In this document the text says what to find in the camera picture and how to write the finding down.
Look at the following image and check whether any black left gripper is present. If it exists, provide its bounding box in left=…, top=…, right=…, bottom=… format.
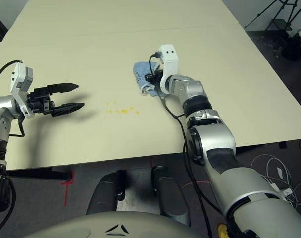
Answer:
left=26, top=83, right=86, bottom=117

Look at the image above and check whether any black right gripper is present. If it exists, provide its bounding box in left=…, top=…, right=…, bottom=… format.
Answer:
left=145, top=70, right=163, bottom=86

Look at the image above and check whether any blue terry cloth rag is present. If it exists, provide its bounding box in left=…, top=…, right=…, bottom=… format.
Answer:
left=133, top=60, right=163, bottom=97

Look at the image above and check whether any black table foot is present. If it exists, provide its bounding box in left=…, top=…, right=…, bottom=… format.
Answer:
left=6, top=167, right=72, bottom=181

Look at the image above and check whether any red floor tape cross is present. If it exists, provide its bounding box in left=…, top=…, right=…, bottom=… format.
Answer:
left=61, top=171, right=76, bottom=206

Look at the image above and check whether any grey left robot leg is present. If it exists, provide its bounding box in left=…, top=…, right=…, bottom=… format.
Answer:
left=86, top=170, right=128, bottom=215

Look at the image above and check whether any grey robot leg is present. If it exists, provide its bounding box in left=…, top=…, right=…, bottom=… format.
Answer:
left=86, top=170, right=128, bottom=215
left=150, top=166, right=191, bottom=226

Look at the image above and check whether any grey right robot leg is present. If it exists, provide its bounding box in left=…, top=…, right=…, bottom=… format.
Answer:
left=150, top=166, right=191, bottom=226

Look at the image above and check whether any beige robot torso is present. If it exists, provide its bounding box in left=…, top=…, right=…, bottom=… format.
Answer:
left=21, top=210, right=210, bottom=238

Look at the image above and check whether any black mesh step stool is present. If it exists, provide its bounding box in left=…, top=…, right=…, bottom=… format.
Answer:
left=265, top=18, right=294, bottom=32

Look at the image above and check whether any yellow round object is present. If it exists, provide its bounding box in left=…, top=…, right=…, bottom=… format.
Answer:
left=217, top=223, right=230, bottom=238

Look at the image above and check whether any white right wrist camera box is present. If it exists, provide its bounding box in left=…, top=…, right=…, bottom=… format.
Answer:
left=157, top=44, right=180, bottom=94

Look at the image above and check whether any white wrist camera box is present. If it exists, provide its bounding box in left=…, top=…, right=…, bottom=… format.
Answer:
left=9, top=61, right=35, bottom=119
left=157, top=44, right=180, bottom=94

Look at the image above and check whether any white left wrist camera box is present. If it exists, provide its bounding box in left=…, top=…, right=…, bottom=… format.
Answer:
left=9, top=61, right=35, bottom=119

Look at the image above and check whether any black left wrist cable loop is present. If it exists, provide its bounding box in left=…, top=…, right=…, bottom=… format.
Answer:
left=8, top=116, right=26, bottom=138

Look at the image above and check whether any black left camera cable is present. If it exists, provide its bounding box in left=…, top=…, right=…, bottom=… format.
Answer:
left=0, top=59, right=24, bottom=86

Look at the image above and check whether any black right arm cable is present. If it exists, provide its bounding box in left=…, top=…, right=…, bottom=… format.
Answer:
left=149, top=52, right=224, bottom=238

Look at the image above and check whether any black left shoulder cable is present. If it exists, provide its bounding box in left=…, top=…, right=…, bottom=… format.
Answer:
left=0, top=173, right=16, bottom=233

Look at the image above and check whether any thin white floor cable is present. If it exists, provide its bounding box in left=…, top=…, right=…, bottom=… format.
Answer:
left=179, top=180, right=212, bottom=193

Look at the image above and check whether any black camera tripod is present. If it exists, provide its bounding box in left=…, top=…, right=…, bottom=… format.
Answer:
left=244, top=0, right=300, bottom=30

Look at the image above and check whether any white cable bundle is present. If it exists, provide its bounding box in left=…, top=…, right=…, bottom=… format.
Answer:
left=251, top=141, right=301, bottom=211

